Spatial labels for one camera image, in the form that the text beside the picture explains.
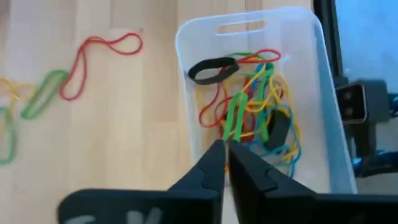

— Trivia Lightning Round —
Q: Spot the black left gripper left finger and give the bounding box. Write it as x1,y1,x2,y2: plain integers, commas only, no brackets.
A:
57,139,226,224

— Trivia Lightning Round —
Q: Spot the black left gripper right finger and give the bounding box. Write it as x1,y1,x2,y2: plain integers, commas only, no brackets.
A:
229,140,398,224

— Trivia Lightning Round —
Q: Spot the thin yellow rubber band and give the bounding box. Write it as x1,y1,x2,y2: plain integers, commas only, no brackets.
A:
0,77,35,101
223,72,303,162

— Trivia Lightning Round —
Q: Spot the blue rubber band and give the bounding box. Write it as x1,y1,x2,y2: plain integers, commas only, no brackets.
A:
249,63,266,91

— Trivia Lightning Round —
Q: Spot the clear plastic bin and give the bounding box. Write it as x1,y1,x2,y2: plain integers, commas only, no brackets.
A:
174,6,358,195

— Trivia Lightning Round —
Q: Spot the wide green rubber band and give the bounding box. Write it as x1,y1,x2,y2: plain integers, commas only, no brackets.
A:
19,69,70,121

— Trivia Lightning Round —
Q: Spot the blue cable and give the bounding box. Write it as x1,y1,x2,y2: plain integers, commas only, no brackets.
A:
351,149,398,170

